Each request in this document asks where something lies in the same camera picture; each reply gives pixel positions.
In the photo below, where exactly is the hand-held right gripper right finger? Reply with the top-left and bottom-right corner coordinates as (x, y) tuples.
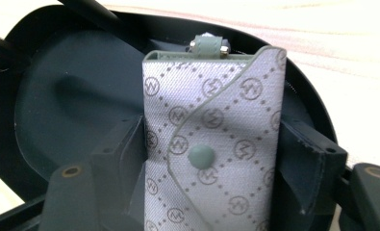
(277, 118), (349, 217)

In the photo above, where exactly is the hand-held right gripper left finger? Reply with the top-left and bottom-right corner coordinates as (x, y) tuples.
(90, 115), (149, 231)

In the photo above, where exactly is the grey patterned key pouch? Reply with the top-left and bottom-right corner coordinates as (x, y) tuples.
(141, 32), (289, 231)

